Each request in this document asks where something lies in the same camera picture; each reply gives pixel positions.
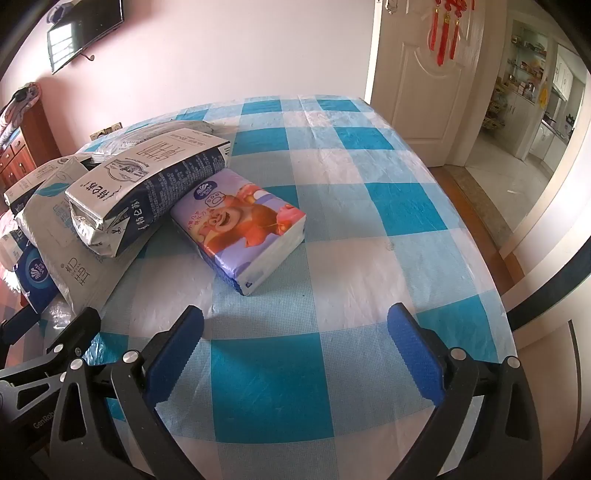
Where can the wall socket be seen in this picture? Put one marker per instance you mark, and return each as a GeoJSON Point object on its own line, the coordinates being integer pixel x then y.
{"type": "Point", "coordinates": [114, 127]}
{"type": "Point", "coordinates": [98, 135]}

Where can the kitchen shelf rack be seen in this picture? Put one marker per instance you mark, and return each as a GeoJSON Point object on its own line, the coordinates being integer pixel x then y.
{"type": "Point", "coordinates": [517, 78]}

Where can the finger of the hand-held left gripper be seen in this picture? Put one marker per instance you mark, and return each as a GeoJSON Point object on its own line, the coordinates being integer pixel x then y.
{"type": "Point", "coordinates": [78, 330]}
{"type": "Point", "coordinates": [14, 326]}

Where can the white kitchen cabinets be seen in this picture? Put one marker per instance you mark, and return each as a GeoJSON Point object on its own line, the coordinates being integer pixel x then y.
{"type": "Point", "coordinates": [554, 138]}

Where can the grey white packaging bag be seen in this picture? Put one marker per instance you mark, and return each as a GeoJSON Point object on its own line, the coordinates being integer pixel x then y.
{"type": "Point", "coordinates": [60, 258]}

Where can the white door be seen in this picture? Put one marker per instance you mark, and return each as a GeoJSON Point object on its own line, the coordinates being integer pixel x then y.
{"type": "Point", "coordinates": [415, 92]}

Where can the purple cartoon tissue pack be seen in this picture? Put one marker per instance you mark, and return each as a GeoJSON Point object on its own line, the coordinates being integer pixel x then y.
{"type": "Point", "coordinates": [231, 221]}

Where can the white printed plastic bag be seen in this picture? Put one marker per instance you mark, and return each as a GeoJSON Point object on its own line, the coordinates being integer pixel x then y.
{"type": "Point", "coordinates": [134, 141]}

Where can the yellow hanging ornament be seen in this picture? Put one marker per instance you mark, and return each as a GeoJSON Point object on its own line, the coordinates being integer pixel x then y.
{"type": "Point", "coordinates": [544, 97]}

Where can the black wall television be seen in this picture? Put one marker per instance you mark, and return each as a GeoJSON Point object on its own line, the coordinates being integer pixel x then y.
{"type": "Point", "coordinates": [83, 32]}

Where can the blue white checked tablecloth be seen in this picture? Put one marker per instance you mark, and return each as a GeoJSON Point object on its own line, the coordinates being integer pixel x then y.
{"type": "Point", "coordinates": [323, 230]}

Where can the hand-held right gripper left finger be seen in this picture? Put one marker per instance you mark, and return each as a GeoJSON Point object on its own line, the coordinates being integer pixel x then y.
{"type": "Point", "coordinates": [178, 353]}

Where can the white carton box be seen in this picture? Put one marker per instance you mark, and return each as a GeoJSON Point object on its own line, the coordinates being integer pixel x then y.
{"type": "Point", "coordinates": [32, 180]}

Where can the pile of folded clothes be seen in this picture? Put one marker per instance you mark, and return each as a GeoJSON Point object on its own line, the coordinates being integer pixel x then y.
{"type": "Point", "coordinates": [23, 104]}

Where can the blue tissue pack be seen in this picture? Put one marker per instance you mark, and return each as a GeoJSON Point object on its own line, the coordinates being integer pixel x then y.
{"type": "Point", "coordinates": [34, 281]}

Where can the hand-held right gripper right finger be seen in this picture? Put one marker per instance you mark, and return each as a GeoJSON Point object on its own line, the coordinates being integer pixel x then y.
{"type": "Point", "coordinates": [415, 355]}

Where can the red knot door decoration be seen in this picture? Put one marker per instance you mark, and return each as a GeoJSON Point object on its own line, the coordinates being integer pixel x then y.
{"type": "Point", "coordinates": [445, 27]}

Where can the brown wooden cabinet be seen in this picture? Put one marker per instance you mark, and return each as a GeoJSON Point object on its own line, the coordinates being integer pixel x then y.
{"type": "Point", "coordinates": [27, 147]}

